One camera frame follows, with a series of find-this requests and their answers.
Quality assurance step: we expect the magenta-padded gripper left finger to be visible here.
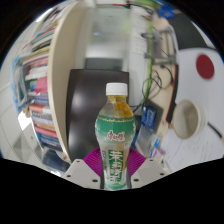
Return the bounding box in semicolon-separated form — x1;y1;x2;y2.
63;147;103;190

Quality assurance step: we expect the green-labelled drink bottle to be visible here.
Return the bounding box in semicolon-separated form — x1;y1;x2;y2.
94;82;137;191

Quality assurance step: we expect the blue electronics board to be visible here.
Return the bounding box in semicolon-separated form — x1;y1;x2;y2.
141;105;157;129

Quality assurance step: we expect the beige ceramic mug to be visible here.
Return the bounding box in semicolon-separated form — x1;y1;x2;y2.
171;99;208;140

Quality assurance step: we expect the black cable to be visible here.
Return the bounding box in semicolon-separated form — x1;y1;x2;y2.
133;49;174;114

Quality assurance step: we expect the white paper sheet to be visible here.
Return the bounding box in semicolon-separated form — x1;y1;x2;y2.
159;46;224;171

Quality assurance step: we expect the grey metal laptop stand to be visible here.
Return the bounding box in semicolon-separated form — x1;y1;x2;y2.
141;28;178;66

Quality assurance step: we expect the black desk mat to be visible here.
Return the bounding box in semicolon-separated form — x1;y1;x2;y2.
165;13;218;125

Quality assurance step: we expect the flat round red coaster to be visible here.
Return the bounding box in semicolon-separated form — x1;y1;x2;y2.
195;54;215;80

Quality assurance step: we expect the black computer monitor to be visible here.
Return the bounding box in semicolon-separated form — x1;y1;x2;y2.
65;68;130;161

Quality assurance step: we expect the shelf unit with books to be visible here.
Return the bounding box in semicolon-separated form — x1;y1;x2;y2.
11;3;88;161

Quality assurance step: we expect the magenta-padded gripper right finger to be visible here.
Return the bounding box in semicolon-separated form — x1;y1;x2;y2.
128;147;168;190

